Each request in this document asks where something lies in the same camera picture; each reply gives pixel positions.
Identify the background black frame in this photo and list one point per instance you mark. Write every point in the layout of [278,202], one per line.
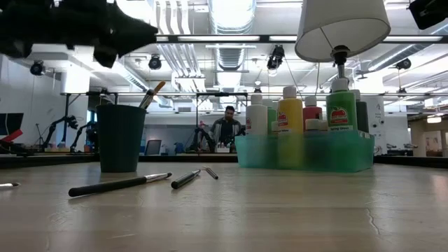
[217,94]

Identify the white cylindrical appliance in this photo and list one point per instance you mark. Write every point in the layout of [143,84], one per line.
[377,119]

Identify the orange bristle paintbrush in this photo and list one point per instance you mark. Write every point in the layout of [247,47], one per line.
[210,172]

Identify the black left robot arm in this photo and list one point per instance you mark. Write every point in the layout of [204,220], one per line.
[14,28]

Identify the background black robot arm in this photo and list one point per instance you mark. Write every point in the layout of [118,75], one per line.
[201,134]
[57,126]

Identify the dark paintbrush with yellow end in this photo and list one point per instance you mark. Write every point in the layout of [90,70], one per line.
[158,88]

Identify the silver ceiling duct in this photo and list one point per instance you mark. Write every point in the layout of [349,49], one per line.
[231,21]

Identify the white shade chrome table lamp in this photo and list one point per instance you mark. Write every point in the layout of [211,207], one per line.
[343,21]

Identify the large dark teal paint bottle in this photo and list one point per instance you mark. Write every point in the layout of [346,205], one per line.
[363,112]

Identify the red flat strip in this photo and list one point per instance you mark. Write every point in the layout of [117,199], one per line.
[12,136]

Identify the black hanging camera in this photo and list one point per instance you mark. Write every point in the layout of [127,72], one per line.
[37,68]
[276,57]
[154,63]
[403,63]

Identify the large green paint bottle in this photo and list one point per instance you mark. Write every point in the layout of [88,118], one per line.
[272,115]

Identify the dark green cup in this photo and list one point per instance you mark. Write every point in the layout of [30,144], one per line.
[119,140]

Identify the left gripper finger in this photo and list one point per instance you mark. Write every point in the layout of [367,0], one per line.
[133,35]

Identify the light green labelled paint bottle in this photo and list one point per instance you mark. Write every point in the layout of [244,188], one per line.
[341,108]

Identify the person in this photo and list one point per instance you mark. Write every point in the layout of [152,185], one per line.
[227,129]

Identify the large pink paint bottle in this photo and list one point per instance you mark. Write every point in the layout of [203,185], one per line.
[312,110]

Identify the large white paint bottle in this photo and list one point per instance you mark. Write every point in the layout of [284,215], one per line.
[256,119]

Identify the black overhead crossbar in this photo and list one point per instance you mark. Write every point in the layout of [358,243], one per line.
[264,38]

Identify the thin dark paintbrush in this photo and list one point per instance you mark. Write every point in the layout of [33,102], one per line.
[8,185]

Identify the grey background monitor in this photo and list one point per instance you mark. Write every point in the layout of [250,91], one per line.
[153,147]

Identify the green translucent plastic bin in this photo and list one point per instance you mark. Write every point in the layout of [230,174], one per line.
[332,154]

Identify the large bright yellow paint bottle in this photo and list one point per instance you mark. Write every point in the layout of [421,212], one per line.
[290,115]

